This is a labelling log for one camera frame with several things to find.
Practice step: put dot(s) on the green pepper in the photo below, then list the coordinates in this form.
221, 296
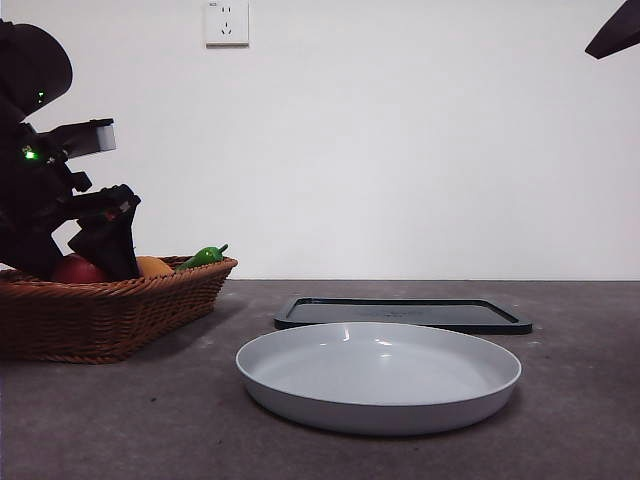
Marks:
201, 257

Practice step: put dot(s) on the black rectangular tray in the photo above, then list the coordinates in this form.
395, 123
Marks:
475, 315

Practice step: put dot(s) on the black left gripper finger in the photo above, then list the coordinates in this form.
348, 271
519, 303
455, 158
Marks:
112, 245
35, 250

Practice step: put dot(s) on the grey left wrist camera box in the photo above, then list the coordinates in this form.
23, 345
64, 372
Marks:
95, 139

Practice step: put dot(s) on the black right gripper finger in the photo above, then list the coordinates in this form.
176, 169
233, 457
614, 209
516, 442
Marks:
620, 30

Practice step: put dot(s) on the white wall socket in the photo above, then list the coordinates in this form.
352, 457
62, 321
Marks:
227, 25

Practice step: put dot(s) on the brown wicker basket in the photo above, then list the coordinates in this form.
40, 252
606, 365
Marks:
100, 320

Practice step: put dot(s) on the orange round fruit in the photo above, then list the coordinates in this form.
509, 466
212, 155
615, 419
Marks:
156, 266

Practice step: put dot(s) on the red tomato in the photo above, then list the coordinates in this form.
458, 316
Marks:
77, 271

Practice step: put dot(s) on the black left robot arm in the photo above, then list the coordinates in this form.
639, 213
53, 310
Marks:
30, 60

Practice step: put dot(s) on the grey round plate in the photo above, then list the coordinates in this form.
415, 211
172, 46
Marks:
380, 380

